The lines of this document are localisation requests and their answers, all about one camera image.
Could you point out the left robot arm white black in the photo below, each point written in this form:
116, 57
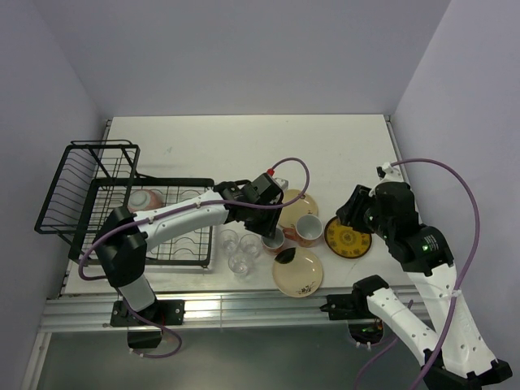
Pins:
125, 238

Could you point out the aluminium rail frame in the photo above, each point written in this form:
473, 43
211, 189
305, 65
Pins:
332, 152

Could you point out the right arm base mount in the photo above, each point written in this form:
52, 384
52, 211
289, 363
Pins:
364, 328

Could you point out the small pink mug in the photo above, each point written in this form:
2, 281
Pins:
277, 243

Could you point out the black yellow ornate plate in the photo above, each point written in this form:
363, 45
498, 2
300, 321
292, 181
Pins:
346, 242

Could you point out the large pink flower mug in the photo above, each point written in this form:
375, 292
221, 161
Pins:
309, 230

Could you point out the patterned pink ceramic bowl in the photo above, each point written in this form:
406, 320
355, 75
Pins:
143, 200

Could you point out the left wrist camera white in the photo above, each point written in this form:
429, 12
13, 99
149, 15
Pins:
278, 178

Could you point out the cream plate upper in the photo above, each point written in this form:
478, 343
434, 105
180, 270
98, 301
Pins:
289, 215

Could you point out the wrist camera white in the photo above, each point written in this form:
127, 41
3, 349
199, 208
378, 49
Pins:
387, 173
278, 178

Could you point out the clear glass cup left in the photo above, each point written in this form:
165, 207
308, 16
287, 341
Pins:
229, 241

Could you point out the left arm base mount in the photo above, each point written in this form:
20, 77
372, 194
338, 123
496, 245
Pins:
160, 314

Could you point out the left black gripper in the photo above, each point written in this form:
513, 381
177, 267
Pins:
268, 227

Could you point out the clear glass cup front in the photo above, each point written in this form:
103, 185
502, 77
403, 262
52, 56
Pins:
239, 264

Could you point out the cream plate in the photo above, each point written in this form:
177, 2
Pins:
297, 272
289, 215

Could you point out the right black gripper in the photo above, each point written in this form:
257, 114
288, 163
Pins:
349, 214

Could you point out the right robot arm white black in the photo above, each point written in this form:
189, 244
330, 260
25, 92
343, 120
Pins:
452, 354

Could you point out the clear glass cup right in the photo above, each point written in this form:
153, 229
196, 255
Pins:
250, 245

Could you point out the clear glass cup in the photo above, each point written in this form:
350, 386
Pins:
229, 241
250, 245
239, 264

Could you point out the cream plate lower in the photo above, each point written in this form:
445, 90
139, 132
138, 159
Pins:
297, 272

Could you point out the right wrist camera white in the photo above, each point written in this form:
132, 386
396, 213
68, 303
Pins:
387, 173

